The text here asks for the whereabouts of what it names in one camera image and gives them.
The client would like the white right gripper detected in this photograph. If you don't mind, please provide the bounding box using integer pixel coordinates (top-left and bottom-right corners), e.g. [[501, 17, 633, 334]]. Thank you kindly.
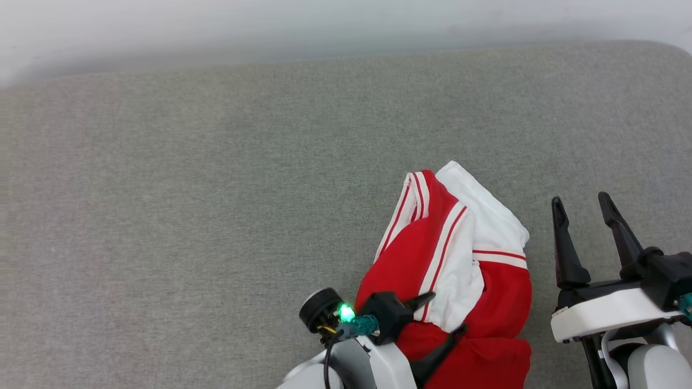
[[551, 192, 684, 344]]

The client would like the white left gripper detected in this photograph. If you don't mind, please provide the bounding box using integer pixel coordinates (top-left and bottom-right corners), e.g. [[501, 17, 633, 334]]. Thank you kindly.
[[332, 292, 467, 389]]

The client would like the red and white garment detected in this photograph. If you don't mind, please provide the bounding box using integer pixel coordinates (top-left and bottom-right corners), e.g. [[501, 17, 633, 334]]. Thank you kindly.
[[354, 160, 533, 389]]

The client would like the grey fabric sofa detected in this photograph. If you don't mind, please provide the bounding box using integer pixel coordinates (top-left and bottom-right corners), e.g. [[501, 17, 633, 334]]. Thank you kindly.
[[0, 41, 692, 389]]

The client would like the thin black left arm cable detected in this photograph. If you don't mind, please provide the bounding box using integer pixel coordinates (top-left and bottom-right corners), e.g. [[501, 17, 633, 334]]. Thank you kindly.
[[323, 327, 344, 389]]

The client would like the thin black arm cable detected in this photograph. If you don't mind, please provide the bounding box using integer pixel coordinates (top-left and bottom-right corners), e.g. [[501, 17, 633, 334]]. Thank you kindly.
[[323, 327, 344, 389], [581, 338, 617, 389]]

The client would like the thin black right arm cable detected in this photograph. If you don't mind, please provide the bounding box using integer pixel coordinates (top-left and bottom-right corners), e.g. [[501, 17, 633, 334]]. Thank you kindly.
[[581, 338, 617, 389]]

